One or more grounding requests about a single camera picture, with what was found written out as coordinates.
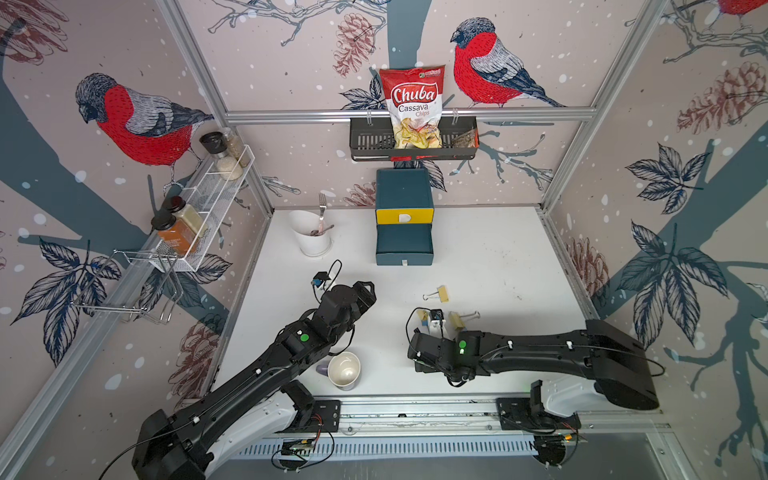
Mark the teal drawer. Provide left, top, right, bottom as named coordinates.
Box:
left=375, top=224, right=434, bottom=266

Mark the yellow top drawer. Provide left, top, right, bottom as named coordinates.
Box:
left=375, top=208, right=435, bottom=225

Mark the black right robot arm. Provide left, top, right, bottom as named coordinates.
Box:
left=407, top=320, right=660, bottom=411

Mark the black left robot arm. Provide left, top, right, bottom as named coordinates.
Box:
left=131, top=281, right=376, bottom=479

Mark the yellow binder clip right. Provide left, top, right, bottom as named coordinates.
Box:
left=448, top=311, right=481, bottom=332

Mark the yellow binder clip far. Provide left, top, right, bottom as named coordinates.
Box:
left=422, top=285, right=450, bottom=303

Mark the teal mini drawer cabinet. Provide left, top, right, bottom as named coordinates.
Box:
left=375, top=167, right=436, bottom=265

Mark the white and purple mug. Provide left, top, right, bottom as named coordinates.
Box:
left=315, top=352, right=362, bottom=391

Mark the white utensil cup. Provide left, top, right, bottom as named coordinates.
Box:
left=288, top=210, right=332, bottom=258

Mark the metal fork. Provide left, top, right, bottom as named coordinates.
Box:
left=310, top=192, right=328, bottom=236

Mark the orange spice jar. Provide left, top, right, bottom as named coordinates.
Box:
left=151, top=210, right=197, bottom=256

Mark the beige spice jar black lid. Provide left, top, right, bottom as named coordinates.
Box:
left=162, top=195, right=207, bottom=237

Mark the clear spice jar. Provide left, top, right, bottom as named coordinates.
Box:
left=221, top=127, right=249, bottom=168

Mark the white spice jar black lid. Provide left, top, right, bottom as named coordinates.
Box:
left=199, top=131, right=243, bottom=181

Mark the red cassava chips bag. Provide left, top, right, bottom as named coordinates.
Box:
left=379, top=66, right=445, bottom=149

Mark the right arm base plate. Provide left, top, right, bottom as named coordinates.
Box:
left=495, top=397, right=582, bottom=435

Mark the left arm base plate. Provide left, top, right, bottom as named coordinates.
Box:
left=282, top=399, right=341, bottom=434

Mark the small electronics board with wires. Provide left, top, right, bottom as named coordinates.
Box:
left=270, top=431, right=336, bottom=473

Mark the white wire spice rack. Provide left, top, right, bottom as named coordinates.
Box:
left=150, top=147, right=255, bottom=272

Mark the black wire wall basket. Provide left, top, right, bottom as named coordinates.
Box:
left=349, top=117, right=479, bottom=162

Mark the metal wire rack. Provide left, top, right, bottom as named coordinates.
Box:
left=68, top=249, right=184, bottom=325

